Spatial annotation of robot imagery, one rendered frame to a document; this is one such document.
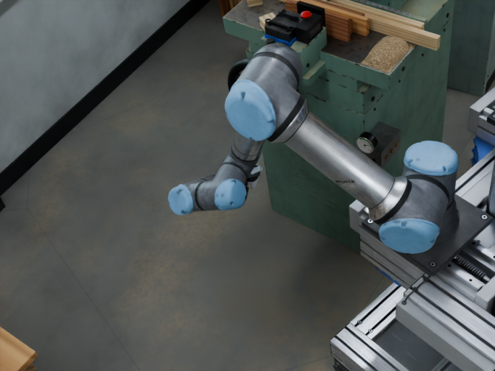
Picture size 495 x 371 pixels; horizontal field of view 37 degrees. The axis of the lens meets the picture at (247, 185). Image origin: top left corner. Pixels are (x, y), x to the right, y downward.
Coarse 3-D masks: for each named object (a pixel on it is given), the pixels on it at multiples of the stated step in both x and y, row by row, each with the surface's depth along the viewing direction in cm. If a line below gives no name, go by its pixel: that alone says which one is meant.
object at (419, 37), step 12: (324, 0) 224; (360, 12) 218; (372, 24) 216; (384, 24) 213; (396, 24) 212; (396, 36) 213; (408, 36) 211; (420, 36) 208; (432, 36) 206; (432, 48) 208
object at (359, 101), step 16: (416, 0) 242; (432, 0) 241; (448, 0) 240; (432, 16) 235; (448, 16) 244; (432, 32) 240; (320, 80) 223; (320, 96) 228; (336, 96) 223; (352, 96) 219; (368, 96) 219
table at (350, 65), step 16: (272, 0) 235; (224, 16) 232; (240, 16) 231; (256, 16) 230; (240, 32) 232; (256, 32) 227; (352, 32) 218; (336, 48) 214; (352, 48) 213; (368, 48) 212; (416, 48) 211; (320, 64) 215; (336, 64) 214; (352, 64) 210; (400, 64) 206; (304, 80) 212; (368, 80) 210; (384, 80) 206
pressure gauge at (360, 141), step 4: (364, 132) 220; (368, 132) 219; (360, 136) 219; (364, 136) 218; (368, 136) 218; (372, 136) 218; (356, 140) 221; (360, 140) 220; (364, 140) 219; (368, 140) 217; (372, 140) 218; (376, 140) 219; (360, 144) 221; (368, 144) 219; (372, 144) 217; (376, 144) 219; (360, 148) 222; (364, 148) 221; (368, 148) 220; (372, 148) 219; (368, 152) 221
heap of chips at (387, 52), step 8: (384, 40) 208; (392, 40) 207; (400, 40) 208; (376, 48) 207; (384, 48) 206; (392, 48) 206; (400, 48) 207; (408, 48) 210; (368, 56) 207; (376, 56) 206; (384, 56) 205; (392, 56) 205; (400, 56) 207; (368, 64) 207; (376, 64) 205; (384, 64) 204; (392, 64) 205
